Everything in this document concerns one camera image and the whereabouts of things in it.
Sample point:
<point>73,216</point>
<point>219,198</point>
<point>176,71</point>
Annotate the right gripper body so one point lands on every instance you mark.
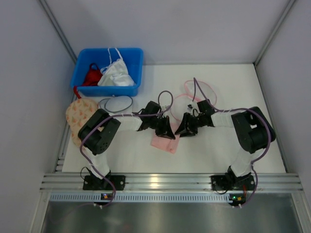
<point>190,124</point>

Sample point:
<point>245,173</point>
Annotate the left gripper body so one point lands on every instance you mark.
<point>160,125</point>

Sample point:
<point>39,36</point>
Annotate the pink bra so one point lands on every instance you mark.
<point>164,144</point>

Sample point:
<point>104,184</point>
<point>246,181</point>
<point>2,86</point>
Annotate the pink-trimmed mesh laundry bag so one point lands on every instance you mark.
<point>191,95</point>

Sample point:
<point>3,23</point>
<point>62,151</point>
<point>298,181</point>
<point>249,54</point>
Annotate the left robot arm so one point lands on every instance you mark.
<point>99,131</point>

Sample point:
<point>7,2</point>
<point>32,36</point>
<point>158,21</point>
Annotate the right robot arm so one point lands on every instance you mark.
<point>253,131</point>

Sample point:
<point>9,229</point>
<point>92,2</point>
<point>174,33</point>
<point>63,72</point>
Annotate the blue-trimmed mesh laundry bag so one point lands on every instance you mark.
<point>117,105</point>

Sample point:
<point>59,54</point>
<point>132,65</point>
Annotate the white bra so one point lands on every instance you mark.
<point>116,73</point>

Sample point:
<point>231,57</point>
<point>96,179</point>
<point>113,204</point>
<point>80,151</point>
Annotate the red bra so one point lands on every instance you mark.
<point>85,79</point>

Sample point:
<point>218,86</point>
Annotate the blue plastic bin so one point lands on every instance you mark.
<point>133,58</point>

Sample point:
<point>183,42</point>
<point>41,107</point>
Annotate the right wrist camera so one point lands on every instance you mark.
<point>191,109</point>

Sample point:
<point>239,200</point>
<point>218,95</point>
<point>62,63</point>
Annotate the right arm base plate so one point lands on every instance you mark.
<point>228,182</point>

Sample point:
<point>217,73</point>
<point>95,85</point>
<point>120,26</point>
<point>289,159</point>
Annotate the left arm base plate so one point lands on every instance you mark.
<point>94,183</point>

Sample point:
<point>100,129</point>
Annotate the aluminium mounting rail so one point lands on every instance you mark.
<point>172,182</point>

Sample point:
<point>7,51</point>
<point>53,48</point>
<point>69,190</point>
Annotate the slotted cable duct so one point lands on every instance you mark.
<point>147,197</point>

